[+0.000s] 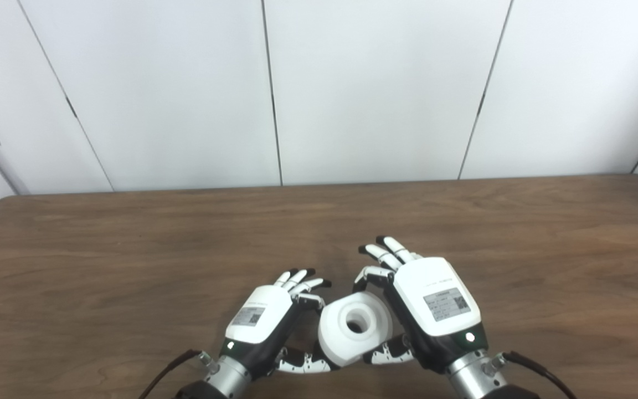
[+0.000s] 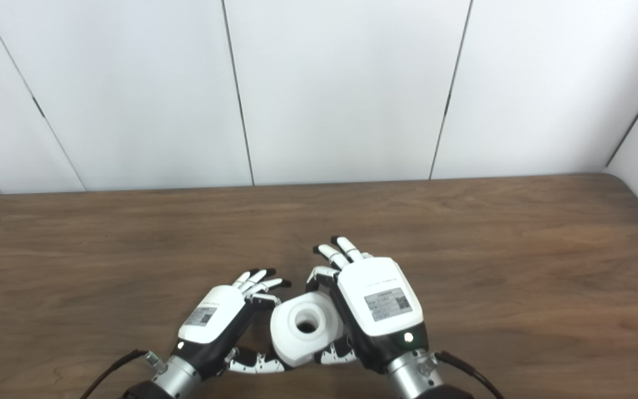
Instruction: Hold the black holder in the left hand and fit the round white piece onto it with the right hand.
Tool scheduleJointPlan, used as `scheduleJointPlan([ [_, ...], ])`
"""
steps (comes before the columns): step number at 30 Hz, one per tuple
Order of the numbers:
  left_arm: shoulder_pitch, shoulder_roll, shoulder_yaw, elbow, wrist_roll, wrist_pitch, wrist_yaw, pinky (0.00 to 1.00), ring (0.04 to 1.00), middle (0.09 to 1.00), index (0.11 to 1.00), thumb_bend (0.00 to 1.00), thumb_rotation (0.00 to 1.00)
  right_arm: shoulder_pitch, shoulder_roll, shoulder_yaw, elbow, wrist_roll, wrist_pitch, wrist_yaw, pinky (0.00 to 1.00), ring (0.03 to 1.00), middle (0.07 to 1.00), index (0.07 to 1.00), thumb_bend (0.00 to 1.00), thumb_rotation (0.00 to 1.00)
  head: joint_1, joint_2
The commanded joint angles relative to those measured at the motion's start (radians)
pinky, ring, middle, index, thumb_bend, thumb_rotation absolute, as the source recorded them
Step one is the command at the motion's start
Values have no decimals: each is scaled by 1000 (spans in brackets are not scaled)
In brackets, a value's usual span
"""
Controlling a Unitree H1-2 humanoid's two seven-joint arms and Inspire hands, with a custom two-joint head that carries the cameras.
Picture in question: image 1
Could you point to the round white plastic piece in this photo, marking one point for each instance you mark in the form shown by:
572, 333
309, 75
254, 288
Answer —
335, 341

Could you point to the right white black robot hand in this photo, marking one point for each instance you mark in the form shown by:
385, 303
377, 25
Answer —
435, 299

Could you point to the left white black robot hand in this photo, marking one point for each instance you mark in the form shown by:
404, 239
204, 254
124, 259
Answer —
258, 316

